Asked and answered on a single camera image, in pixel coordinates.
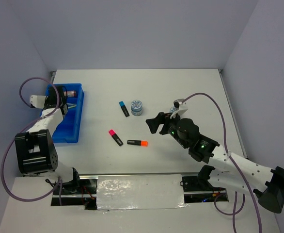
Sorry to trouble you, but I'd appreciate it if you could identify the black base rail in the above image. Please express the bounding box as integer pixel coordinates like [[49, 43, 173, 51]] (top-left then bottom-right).
[[51, 172, 226, 211]]

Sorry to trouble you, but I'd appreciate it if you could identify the pink cap black highlighter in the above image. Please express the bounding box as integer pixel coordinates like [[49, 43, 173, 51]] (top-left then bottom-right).
[[109, 130, 123, 146]]

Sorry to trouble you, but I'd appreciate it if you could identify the blue paint jar right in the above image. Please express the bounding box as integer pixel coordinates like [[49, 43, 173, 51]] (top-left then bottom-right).
[[170, 107, 177, 113]]

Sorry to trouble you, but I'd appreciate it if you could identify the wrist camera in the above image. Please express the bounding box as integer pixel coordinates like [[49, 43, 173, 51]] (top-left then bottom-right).
[[30, 95, 46, 109], [170, 99, 188, 119]]

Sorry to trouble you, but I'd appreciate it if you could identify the orange cap black highlighter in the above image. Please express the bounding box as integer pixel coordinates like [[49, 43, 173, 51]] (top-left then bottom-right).
[[127, 140, 148, 147]]

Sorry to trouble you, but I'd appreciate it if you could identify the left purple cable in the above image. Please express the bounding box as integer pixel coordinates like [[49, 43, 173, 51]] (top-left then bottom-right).
[[0, 77, 65, 206]]

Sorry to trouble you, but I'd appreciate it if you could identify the blue cap black highlighter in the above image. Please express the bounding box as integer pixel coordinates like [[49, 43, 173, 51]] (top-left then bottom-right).
[[119, 101, 129, 117]]

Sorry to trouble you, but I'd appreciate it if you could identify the purple cable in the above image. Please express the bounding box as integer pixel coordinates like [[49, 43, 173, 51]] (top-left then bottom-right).
[[180, 92, 264, 233], [0, 77, 65, 206]]

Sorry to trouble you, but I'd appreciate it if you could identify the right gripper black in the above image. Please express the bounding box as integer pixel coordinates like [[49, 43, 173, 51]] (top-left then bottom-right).
[[145, 110, 189, 148]]

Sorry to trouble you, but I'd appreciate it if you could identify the blue paint jar left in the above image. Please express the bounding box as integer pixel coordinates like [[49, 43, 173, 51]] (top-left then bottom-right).
[[130, 100, 143, 116]]

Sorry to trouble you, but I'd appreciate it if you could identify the blue paint jar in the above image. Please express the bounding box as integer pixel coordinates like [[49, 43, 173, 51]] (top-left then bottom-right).
[[170, 107, 177, 113], [130, 100, 143, 116]]

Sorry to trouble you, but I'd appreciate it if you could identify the silver foil plate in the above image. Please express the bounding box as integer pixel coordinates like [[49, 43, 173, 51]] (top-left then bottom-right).
[[96, 174, 186, 210]]

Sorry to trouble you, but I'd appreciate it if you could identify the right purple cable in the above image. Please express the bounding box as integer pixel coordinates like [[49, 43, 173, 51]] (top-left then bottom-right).
[[180, 92, 264, 233]]

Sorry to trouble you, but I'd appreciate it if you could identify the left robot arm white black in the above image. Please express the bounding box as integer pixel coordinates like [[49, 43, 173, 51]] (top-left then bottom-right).
[[15, 85, 82, 194]]

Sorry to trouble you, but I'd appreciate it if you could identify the pink cap pencil tube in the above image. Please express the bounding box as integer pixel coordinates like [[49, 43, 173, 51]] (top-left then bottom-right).
[[63, 91, 78, 98]]

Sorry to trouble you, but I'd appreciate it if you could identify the blue compartment bin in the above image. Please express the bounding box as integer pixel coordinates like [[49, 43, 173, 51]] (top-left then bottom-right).
[[52, 83, 84, 143]]

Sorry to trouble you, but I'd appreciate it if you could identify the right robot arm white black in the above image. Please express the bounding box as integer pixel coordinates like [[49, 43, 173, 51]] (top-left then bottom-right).
[[146, 112, 284, 214]]

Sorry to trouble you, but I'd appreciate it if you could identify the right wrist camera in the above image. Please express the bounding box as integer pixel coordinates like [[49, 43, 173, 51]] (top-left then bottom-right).
[[170, 99, 188, 119]]

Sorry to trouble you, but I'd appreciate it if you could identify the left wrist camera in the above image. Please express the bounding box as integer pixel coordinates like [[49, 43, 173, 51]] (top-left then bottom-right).
[[30, 95, 46, 109]]

